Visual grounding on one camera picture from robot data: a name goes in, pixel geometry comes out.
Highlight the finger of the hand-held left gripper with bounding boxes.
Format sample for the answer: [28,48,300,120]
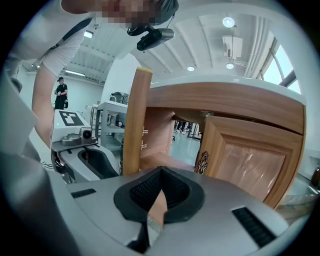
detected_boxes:
[60,145,121,185]

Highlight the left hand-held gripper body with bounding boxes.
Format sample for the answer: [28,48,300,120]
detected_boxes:
[50,109,99,174]

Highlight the large window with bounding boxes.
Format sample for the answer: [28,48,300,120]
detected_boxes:
[259,37,302,95]

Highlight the wooden sink cabinet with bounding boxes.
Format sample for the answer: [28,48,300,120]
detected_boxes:
[138,81,308,173]

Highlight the ornate metal door handle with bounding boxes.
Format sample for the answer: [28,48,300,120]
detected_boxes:
[195,150,210,175]

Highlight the black shoulder strap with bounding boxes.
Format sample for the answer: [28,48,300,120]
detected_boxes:
[50,16,93,51]

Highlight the wooden cabinet door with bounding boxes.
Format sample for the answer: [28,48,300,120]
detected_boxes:
[121,66,154,176]
[194,114,306,210]

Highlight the person's left forearm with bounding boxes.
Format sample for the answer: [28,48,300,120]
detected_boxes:
[31,65,66,149]

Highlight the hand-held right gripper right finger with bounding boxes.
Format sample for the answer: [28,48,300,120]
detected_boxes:
[149,166,290,256]

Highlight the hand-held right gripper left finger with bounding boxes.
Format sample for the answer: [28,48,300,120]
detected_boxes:
[66,165,164,254]

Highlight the long ceiling strip light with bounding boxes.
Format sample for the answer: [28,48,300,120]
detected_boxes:
[64,69,86,77]

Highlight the grey metal shelf table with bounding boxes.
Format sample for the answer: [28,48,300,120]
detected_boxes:
[90,99,129,151]

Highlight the black head-worn camera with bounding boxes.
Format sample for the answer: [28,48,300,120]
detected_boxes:
[126,26,175,52]

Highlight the steel pot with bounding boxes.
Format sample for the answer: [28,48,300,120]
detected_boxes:
[109,91,130,105]

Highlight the person's white shirt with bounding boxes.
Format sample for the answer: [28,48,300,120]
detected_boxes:
[6,0,97,77]

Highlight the white ceiling air conditioner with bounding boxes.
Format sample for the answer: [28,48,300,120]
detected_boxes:
[221,35,244,60]

